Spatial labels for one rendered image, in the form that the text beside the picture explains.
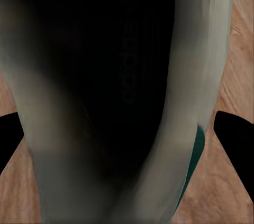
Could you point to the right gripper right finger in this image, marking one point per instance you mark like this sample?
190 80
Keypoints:
236 135

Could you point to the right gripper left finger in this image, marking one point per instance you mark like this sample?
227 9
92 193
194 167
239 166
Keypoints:
11 134

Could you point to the gym shoe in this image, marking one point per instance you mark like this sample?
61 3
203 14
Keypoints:
114 99

